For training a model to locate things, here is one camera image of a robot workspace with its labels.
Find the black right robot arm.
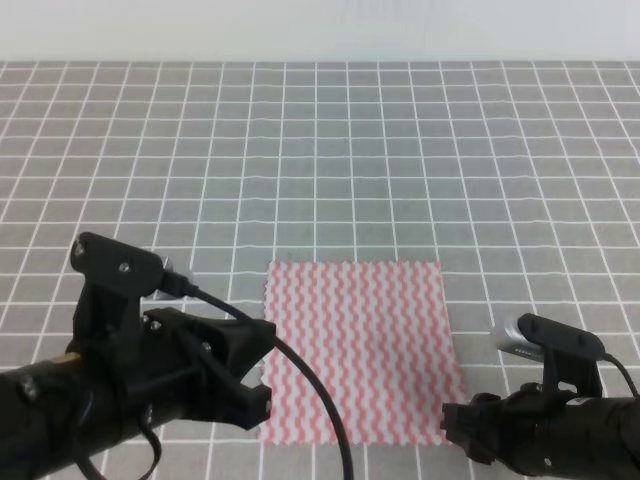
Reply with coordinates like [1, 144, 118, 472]
[440, 383, 639, 479]

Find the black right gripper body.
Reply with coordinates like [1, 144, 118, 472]
[464, 383, 555, 475]

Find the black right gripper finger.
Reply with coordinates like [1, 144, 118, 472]
[446, 428, 488, 465]
[441, 403, 473, 430]

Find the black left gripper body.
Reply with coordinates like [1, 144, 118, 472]
[69, 307, 220, 440]

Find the pink wavy striped towel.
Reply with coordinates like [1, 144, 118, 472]
[264, 261, 465, 446]

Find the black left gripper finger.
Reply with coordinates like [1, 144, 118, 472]
[199, 370, 272, 430]
[199, 319, 276, 382]

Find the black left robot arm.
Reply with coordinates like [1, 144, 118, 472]
[1, 308, 276, 479]

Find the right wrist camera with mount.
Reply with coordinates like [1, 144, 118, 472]
[491, 313, 606, 398]

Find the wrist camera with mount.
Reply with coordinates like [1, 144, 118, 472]
[70, 232, 193, 310]
[491, 313, 606, 398]

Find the black left camera cable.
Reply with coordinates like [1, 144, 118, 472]
[74, 284, 355, 480]

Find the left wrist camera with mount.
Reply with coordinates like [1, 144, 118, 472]
[70, 232, 193, 310]

